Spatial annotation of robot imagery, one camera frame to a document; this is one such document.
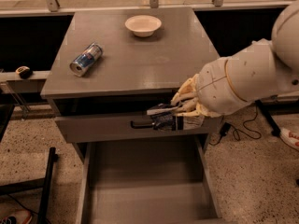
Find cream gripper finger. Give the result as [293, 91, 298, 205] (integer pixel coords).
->
[174, 110, 205, 131]
[171, 91, 198, 107]

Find blue chip bag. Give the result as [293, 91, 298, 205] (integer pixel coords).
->
[147, 104, 183, 131]

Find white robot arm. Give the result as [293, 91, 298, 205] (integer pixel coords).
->
[171, 1, 299, 118]

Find grey open bottom drawer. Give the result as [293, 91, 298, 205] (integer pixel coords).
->
[76, 135, 221, 224]

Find grey drawer cabinet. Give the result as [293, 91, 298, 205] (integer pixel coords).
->
[40, 7, 225, 154]

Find grey middle drawer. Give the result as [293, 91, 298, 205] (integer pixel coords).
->
[55, 112, 221, 143]

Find white paper bowl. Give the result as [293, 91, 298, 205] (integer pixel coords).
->
[125, 15, 162, 37]

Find blue silver drink can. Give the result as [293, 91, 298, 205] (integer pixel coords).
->
[69, 43, 103, 77]

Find white red shoe right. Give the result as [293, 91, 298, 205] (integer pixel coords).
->
[280, 128, 299, 151]

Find white red shoe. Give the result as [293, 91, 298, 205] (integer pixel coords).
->
[0, 209, 33, 224]
[280, 128, 299, 151]

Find yellow black tape measure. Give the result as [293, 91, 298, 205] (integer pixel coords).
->
[16, 66, 33, 79]

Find white red shoe left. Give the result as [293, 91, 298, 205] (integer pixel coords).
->
[0, 209, 33, 224]

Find black power adapter with cable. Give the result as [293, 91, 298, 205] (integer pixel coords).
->
[209, 107, 262, 147]

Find black drawer handle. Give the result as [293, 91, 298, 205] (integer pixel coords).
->
[130, 120, 153, 129]

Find black chair frame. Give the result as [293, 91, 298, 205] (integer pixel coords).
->
[0, 147, 58, 224]

